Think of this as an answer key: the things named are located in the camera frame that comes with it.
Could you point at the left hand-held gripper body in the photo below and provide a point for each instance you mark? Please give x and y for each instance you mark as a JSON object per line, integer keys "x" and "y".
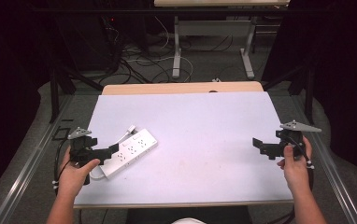
{"x": 81, "y": 146}

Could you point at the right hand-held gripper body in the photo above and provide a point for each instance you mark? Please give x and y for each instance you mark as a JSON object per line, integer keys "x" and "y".
{"x": 288, "y": 141}

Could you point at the white power strip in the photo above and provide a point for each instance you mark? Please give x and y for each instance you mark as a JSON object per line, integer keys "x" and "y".
{"x": 130, "y": 151}

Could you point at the person's right hand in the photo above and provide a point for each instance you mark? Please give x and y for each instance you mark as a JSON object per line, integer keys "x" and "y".
{"x": 295, "y": 172}

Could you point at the person's left hand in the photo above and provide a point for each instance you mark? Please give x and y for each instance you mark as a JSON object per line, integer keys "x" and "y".
{"x": 74, "y": 177}

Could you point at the black metal stand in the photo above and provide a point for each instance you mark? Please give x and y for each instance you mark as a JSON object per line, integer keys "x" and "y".
{"x": 308, "y": 90}
{"x": 55, "y": 93}

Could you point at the white table mat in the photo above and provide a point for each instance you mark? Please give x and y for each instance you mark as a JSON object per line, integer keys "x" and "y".
{"x": 192, "y": 140}

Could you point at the dark curtain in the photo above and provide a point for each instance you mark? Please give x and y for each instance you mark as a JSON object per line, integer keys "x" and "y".
{"x": 8, "y": 62}
{"x": 341, "y": 62}

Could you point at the black computer tower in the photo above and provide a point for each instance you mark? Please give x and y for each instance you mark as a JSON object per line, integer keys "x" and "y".
{"x": 86, "y": 40}

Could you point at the white desk with metal legs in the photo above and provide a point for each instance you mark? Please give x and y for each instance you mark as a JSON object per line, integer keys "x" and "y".
{"x": 214, "y": 28}

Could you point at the aluminium frame rail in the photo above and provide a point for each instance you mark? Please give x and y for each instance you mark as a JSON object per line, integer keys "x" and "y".
{"x": 335, "y": 174}
{"x": 27, "y": 168}

